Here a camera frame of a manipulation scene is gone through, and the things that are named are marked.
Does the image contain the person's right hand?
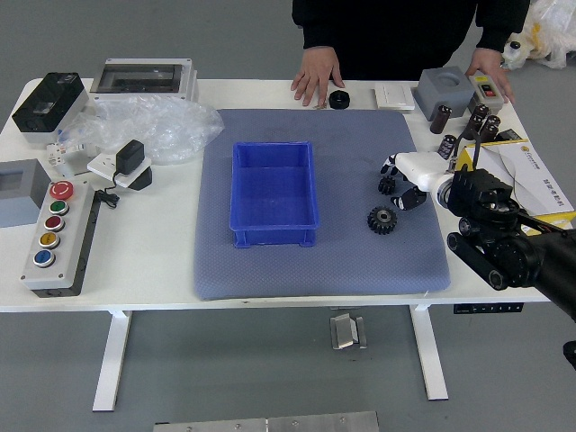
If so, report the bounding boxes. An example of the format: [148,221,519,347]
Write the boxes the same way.
[290,47,347,108]

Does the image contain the person's left hand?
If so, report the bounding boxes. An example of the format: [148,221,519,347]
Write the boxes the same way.
[464,48,517,105]

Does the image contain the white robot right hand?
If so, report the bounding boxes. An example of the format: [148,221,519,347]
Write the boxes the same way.
[379,151,451,212]

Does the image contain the big black gear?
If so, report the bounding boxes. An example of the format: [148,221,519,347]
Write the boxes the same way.
[366,205,398,236]

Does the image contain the blue plastic box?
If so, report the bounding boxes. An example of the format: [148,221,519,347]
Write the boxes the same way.
[229,140,322,249]

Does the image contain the grey push-button control box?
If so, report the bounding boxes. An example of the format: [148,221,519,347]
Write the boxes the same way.
[20,180,101,298]

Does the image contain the small grey box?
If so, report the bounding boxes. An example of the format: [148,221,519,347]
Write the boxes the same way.
[0,158,51,229]

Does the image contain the white bottle with black cap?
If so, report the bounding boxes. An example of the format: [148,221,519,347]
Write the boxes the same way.
[502,40,532,71]

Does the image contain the black capacitor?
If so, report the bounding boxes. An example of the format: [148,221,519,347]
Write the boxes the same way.
[435,133,458,161]

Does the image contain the grey block with round hole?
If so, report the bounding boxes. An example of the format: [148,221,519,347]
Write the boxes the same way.
[413,68,477,122]

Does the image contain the plush toys in plastic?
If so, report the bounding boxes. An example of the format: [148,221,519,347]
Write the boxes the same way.
[508,0,576,69]

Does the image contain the person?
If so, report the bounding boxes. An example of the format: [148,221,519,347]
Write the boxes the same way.
[291,0,532,82]

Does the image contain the grey-blue mat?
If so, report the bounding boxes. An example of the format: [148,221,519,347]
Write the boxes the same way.
[193,107,452,302]

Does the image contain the yellow and white carton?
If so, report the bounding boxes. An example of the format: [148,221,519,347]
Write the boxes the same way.
[451,139,576,238]

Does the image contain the black table height controller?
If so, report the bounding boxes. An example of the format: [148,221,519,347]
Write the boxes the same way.
[453,302,525,315]

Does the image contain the clear plastic bag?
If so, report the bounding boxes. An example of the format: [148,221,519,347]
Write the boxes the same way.
[58,94,225,166]

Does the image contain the white table leg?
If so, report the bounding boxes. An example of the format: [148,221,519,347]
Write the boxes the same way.
[92,310,132,413]
[409,304,450,401]

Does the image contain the small black block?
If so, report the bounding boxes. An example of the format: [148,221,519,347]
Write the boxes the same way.
[130,166,154,193]

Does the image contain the black power adapter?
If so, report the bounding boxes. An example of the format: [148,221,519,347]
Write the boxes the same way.
[115,139,146,175]

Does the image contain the white terminal connector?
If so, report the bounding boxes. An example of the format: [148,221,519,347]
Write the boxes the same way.
[46,139,86,164]

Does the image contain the grey metal plate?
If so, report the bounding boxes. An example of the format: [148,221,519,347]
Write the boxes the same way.
[153,410,380,432]

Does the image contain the grey two-button switch box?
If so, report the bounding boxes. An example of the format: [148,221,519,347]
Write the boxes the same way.
[467,74,504,113]

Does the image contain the white wall switch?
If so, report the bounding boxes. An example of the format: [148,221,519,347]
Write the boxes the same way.
[373,83,416,112]

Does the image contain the metal floor bracket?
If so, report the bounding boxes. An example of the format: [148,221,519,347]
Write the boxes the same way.
[329,313,369,351]

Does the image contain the grey enclosure with clear window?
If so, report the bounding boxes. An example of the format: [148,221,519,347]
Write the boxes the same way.
[89,58,199,103]

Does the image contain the black adapter cord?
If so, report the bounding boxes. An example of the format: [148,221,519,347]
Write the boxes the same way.
[93,170,122,210]

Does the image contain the black-lidded grey enclosure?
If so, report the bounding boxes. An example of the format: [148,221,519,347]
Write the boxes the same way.
[11,72,90,146]

